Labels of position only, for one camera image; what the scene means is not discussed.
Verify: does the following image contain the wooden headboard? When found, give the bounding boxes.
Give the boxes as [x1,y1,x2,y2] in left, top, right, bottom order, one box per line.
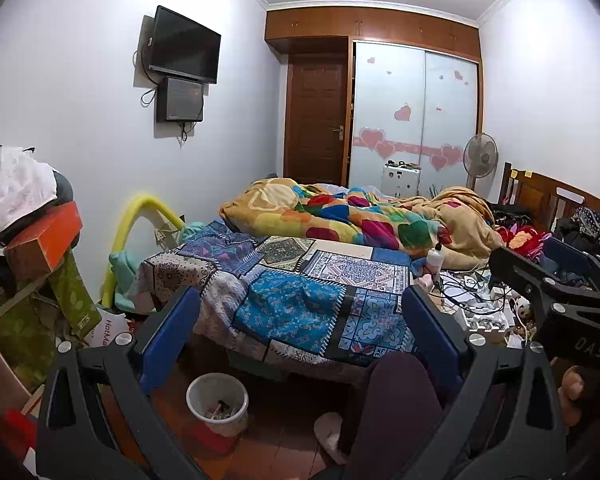
[500,162,600,241]

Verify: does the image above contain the white paper bag red print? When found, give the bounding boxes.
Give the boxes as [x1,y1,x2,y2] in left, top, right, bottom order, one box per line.
[87,307,133,348]

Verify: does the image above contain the orange box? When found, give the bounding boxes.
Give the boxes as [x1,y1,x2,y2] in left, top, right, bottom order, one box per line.
[5,201,83,281]

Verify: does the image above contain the colourful heart blanket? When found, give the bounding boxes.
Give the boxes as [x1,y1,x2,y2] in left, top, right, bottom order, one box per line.
[219,177,506,266]

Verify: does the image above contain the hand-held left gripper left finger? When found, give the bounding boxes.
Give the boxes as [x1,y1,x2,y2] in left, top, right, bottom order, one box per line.
[35,285,206,480]

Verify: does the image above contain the tangle of charger cables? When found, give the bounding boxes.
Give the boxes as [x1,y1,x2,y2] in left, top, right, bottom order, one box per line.
[430,265,521,311]

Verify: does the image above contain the white pump bottle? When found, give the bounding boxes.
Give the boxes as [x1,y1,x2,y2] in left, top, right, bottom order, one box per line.
[425,247,447,277]

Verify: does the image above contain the white wastebasket red base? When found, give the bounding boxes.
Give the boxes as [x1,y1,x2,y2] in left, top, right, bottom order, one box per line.
[186,372,249,438]

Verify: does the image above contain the green patterned bag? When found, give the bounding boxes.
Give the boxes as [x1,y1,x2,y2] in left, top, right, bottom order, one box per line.
[0,252,101,386]

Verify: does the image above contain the dark clothes pile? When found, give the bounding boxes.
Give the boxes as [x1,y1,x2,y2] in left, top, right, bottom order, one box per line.
[552,207,600,251]

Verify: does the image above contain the black wall television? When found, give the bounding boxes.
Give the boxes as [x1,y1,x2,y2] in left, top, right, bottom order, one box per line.
[147,5,222,85]

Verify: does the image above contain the pale pink slipper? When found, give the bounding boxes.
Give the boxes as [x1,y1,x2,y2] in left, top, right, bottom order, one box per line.
[314,412,353,465]

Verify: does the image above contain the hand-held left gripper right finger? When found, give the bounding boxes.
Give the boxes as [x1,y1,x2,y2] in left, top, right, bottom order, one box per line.
[401,285,568,480]

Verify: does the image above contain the wooden wardrobe sliding doors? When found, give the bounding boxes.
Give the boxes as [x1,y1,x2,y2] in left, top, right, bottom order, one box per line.
[265,6,483,196]

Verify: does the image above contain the white power strip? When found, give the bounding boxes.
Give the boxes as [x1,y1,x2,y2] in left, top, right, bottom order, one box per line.
[462,305,516,333]

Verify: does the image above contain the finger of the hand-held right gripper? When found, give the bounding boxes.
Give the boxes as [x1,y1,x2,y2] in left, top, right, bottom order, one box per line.
[487,246,600,321]
[544,236,600,288]

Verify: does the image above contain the person's left leg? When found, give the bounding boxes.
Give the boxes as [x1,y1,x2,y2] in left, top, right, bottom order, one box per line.
[340,352,446,480]

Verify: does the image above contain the white box appliance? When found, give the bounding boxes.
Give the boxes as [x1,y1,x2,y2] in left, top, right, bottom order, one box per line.
[381,161,422,200]

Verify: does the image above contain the white cloth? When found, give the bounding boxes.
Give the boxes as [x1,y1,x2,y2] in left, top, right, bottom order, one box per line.
[0,146,58,236]

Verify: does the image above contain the blue patchwork bed sheet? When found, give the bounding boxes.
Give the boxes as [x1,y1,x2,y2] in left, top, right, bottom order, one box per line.
[137,220,421,368]

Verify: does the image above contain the standing fan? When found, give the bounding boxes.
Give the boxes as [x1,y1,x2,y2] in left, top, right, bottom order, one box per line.
[462,133,498,191]

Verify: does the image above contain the teal fabric item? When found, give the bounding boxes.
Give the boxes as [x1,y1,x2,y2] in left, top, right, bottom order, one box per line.
[109,222,211,313]

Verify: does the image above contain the black clothes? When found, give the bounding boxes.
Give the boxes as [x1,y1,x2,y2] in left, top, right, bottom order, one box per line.
[487,202,531,226]

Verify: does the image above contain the red plush toy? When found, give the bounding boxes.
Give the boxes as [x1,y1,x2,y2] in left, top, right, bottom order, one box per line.
[497,225,551,256]

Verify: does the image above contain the small black wall monitor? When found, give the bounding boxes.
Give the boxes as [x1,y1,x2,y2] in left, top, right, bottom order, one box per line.
[156,76,204,123]

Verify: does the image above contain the yellow foam tube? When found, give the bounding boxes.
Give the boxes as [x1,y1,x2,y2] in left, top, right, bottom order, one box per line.
[101,192,186,306]

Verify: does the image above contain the person's right hand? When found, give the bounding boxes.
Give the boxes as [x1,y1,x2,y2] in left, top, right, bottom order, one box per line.
[559,365,587,427]

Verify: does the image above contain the brown wooden door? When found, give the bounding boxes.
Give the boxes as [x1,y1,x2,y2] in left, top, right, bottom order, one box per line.
[285,55,350,186]

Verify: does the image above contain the dark grey pillow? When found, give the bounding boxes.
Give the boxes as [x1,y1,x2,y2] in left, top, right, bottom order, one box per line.
[52,170,76,208]

